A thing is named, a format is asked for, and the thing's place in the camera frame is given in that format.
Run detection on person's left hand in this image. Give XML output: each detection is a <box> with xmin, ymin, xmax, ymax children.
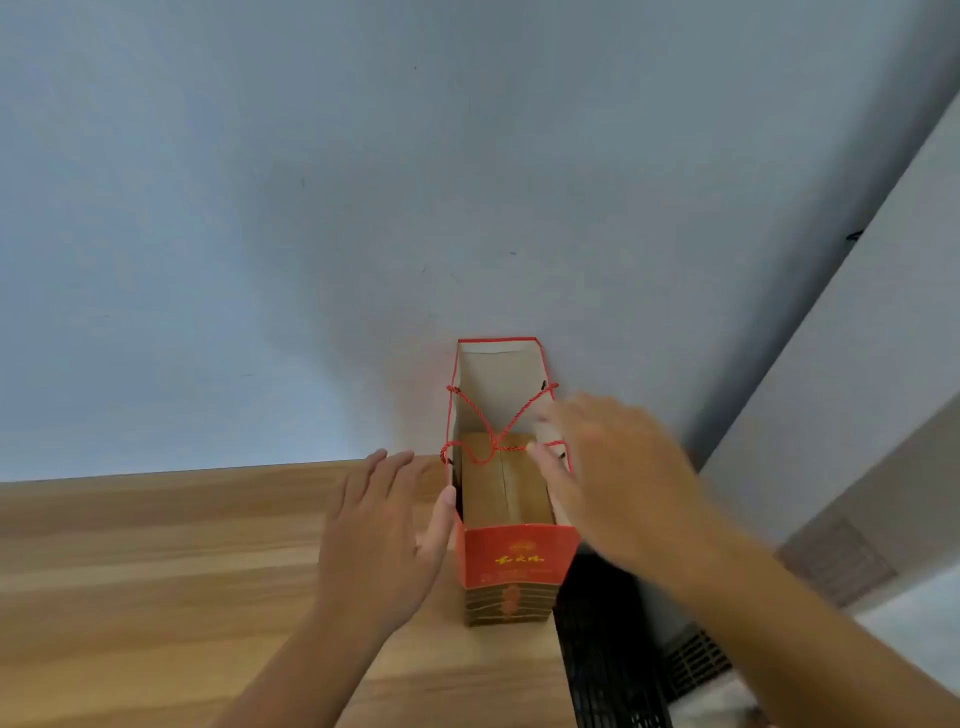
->
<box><xmin>314</xmin><ymin>448</ymin><xmax>458</xmax><ymax>639</ymax></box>

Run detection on brown cardboard box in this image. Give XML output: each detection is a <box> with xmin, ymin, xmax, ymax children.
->
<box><xmin>458</xmin><ymin>431</ymin><xmax>557</xmax><ymax>528</ymax></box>

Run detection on black mesh rack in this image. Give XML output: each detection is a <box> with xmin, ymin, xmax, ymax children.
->
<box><xmin>551</xmin><ymin>551</ymin><xmax>678</xmax><ymax>728</ymax></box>

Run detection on person's right hand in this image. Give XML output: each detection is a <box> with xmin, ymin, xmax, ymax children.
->
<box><xmin>527</xmin><ymin>394</ymin><xmax>751</xmax><ymax>577</ymax></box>

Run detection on white floor vent grille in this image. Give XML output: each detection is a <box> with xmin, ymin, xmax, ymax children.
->
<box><xmin>662</xmin><ymin>622</ymin><xmax>738</xmax><ymax>704</ymax></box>

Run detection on person's left forearm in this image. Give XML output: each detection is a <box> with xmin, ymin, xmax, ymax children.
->
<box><xmin>208</xmin><ymin>613</ymin><xmax>408</xmax><ymax>728</ymax></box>

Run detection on person's right forearm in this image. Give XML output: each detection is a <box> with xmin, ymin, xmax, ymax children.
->
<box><xmin>626</xmin><ymin>521</ymin><xmax>960</xmax><ymax>728</ymax></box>

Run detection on red paper bag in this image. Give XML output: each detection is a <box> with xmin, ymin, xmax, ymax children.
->
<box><xmin>440</xmin><ymin>337</ymin><xmax>583</xmax><ymax>629</ymax></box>

